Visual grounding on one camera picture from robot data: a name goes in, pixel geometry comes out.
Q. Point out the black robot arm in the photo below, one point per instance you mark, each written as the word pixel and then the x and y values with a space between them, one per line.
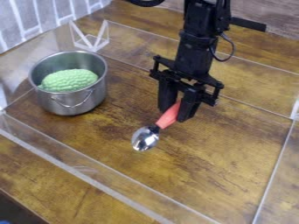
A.
pixel 207 20

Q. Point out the green bumpy toy gourd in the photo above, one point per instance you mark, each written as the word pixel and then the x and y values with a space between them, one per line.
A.
pixel 68 80

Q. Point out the stainless steel pot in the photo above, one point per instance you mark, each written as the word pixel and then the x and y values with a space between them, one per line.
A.
pixel 75 102

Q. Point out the pink handled metal spoon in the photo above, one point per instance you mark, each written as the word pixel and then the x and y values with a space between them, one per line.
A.
pixel 146 137

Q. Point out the clear acrylic corner bracket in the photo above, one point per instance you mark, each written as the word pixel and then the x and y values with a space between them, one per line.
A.
pixel 89 42

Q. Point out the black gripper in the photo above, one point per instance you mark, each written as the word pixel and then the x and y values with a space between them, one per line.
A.
pixel 187 75

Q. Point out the clear acrylic tray enclosure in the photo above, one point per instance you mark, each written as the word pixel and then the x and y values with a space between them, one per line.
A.
pixel 187 171

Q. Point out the black strip on table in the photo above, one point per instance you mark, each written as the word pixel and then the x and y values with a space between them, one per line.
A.
pixel 248 24

